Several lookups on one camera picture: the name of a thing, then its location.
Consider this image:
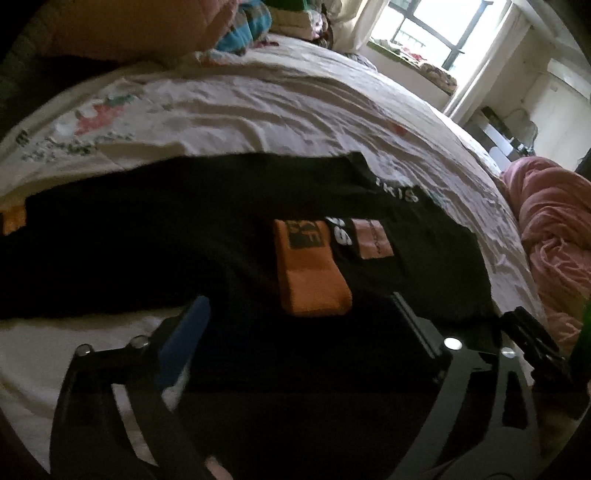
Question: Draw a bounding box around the blue striped cloth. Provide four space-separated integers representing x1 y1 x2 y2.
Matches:
215 0 273 54

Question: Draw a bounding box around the floral cloth on windowsill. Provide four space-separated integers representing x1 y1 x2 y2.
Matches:
417 61 459 94

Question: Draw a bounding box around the pink blanket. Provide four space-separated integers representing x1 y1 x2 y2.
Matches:
501 156 591 356

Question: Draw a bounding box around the window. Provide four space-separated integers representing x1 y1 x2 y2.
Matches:
369 0 513 70

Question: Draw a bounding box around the white printed bed sheet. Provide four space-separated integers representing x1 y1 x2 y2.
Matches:
0 34 550 472

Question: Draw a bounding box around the green quilted headboard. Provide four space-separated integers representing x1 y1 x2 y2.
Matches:
0 9 52 127

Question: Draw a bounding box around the pink pillow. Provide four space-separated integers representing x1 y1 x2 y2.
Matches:
41 0 245 63

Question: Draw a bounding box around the pile of folded clothes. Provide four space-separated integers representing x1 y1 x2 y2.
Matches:
272 0 345 48

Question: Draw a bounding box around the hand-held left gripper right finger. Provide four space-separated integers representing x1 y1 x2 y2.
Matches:
390 292 544 480

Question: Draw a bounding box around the white curtain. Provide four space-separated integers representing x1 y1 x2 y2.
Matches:
332 0 394 52
442 4 533 124

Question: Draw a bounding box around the cluttered desk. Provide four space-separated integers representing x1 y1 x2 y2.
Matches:
470 105 542 161

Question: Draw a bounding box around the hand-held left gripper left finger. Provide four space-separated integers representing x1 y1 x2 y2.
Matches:
50 295 213 480

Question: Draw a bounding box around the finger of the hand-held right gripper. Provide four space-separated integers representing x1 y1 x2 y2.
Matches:
501 307 570 372

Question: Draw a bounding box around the black garment with orange patches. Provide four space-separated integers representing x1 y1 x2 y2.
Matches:
0 151 504 480

